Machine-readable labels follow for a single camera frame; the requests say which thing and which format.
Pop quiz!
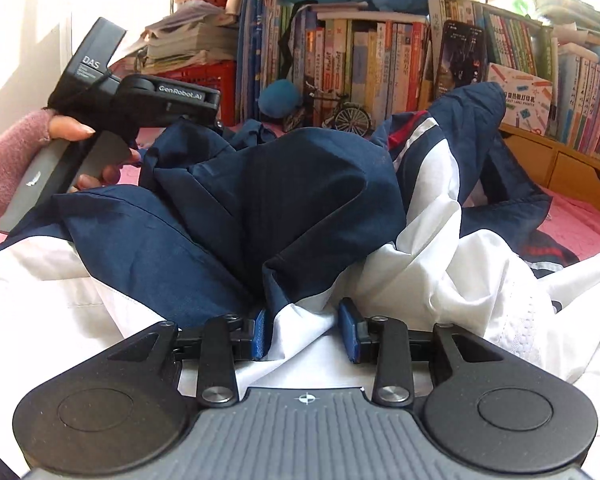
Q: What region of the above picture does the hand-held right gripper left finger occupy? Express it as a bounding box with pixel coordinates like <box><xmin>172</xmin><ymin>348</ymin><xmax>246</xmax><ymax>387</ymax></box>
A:
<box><xmin>107</xmin><ymin>308</ymin><xmax>268</xmax><ymax>408</ymax></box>

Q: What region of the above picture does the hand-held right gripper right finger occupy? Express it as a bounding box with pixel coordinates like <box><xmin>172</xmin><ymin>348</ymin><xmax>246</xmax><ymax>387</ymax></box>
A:
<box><xmin>338</xmin><ymin>297</ymin><xmax>506</xmax><ymax>408</ymax></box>

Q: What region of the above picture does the navy and white jacket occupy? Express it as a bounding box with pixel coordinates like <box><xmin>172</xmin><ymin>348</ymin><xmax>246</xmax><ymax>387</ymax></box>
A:
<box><xmin>0</xmin><ymin>81</ymin><xmax>600</xmax><ymax>480</ymax></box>

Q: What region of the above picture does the person's left hand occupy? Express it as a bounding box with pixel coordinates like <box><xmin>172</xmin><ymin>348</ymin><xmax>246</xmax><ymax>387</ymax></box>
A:
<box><xmin>49</xmin><ymin>115</ymin><xmax>144</xmax><ymax>192</ymax></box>

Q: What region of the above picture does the stack of paper workbooks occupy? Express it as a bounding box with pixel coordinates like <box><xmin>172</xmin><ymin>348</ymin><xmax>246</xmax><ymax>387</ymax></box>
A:
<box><xmin>125</xmin><ymin>0</ymin><xmax>241</xmax><ymax>73</ymax></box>

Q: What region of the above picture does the red plastic crate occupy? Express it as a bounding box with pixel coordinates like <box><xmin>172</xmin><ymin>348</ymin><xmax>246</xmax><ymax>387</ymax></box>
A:
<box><xmin>167</xmin><ymin>60</ymin><xmax>238</xmax><ymax>128</ymax></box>

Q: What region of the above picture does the blue plush ball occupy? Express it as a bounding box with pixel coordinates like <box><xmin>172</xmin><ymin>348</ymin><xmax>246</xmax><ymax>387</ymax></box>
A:
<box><xmin>257</xmin><ymin>79</ymin><xmax>303</xmax><ymax>120</ymax></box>

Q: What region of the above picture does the black model bicycle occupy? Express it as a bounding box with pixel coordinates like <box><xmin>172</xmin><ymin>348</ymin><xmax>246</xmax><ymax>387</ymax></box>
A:
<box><xmin>282</xmin><ymin>80</ymin><xmax>373</xmax><ymax>136</ymax></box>

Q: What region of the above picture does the row of upright books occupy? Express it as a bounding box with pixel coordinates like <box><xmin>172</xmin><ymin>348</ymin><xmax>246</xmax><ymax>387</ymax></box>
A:
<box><xmin>235</xmin><ymin>0</ymin><xmax>600</xmax><ymax>166</ymax></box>

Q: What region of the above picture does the wooden drawer organizer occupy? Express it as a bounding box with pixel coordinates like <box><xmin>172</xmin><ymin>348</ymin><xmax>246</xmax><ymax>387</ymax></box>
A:
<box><xmin>497</xmin><ymin>125</ymin><xmax>600</xmax><ymax>203</ymax></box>

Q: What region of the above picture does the white printed cardboard box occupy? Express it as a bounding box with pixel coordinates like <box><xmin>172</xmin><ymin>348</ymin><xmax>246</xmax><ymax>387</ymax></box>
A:
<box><xmin>485</xmin><ymin>62</ymin><xmax>553</xmax><ymax>136</ymax></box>

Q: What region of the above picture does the black smartphone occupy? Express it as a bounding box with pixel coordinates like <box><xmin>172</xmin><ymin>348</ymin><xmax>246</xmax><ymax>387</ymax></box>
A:
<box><xmin>434</xmin><ymin>20</ymin><xmax>486</xmax><ymax>101</ymax></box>

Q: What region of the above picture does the pale green paper stack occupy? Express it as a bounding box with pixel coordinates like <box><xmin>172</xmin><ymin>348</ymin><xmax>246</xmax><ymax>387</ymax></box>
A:
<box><xmin>530</xmin><ymin>0</ymin><xmax>600</xmax><ymax>41</ymax></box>

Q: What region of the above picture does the black hanging strap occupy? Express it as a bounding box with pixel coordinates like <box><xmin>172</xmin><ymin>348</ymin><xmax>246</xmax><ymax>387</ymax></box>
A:
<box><xmin>278</xmin><ymin>2</ymin><xmax>321</xmax><ymax>81</ymax></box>

